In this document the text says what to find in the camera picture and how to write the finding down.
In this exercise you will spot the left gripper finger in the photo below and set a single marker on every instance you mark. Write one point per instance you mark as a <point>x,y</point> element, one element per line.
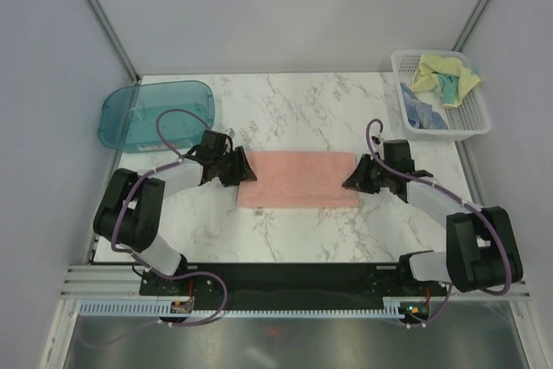
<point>245,172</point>
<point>228,171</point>

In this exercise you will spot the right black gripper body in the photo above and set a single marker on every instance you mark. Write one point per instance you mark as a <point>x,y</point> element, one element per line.
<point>378,176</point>

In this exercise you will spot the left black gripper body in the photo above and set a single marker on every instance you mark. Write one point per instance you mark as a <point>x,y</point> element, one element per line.
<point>217,162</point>

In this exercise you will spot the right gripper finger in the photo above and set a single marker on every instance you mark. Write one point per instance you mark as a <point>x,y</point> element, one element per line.
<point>363,170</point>
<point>355,182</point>

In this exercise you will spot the pink towel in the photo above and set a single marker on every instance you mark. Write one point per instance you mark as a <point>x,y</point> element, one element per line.
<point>298,179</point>

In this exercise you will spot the blue cloth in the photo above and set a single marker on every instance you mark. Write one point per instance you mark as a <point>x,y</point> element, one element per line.
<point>421,115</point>

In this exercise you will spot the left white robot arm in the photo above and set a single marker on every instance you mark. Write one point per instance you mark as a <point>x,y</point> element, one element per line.
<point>129,213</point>

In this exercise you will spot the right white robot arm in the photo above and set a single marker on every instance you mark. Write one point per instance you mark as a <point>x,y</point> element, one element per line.
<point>480,253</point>

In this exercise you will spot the teal transparent plastic bin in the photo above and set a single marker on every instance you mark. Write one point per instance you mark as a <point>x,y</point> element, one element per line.
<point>128,116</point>

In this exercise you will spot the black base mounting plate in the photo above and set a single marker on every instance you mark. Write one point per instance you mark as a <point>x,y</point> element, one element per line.
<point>280,286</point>

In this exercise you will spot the white perforated plastic basket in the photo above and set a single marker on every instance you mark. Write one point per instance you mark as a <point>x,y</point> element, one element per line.
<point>469,119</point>

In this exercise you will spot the yellow cloth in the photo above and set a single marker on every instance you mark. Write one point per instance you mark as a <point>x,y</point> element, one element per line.
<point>430,65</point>

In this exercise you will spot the teal cloth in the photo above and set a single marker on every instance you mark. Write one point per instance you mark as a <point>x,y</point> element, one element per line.
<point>448,85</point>

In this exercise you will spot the right aluminium corner post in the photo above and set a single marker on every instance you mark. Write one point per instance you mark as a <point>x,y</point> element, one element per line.
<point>484,1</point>

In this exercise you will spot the aluminium corner post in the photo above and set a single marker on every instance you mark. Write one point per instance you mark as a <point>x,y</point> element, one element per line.
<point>113,40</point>
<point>484,1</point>

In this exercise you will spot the white slotted cable duct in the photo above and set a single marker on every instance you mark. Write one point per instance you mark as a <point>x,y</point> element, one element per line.
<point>171,310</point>

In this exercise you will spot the left aluminium corner post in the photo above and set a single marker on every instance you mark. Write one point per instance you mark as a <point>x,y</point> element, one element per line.
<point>113,40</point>

